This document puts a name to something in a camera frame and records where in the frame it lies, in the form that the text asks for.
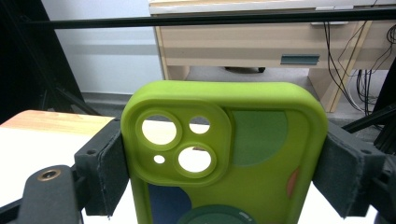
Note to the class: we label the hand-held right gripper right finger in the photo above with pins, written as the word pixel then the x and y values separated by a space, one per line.
pixel 345 171

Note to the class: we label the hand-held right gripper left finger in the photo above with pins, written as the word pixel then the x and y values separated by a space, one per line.
pixel 102 168

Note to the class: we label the green phone case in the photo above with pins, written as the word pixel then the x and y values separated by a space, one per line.
pixel 264 183

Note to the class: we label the black metal stand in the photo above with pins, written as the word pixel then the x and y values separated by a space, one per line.
pixel 384 130

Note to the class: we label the black curtain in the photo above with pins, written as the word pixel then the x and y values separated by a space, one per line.
pixel 28 62

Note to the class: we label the black metal bar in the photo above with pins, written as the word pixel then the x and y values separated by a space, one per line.
pixel 186 20

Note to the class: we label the wooden desk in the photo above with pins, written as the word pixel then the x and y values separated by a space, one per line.
pixel 233 43

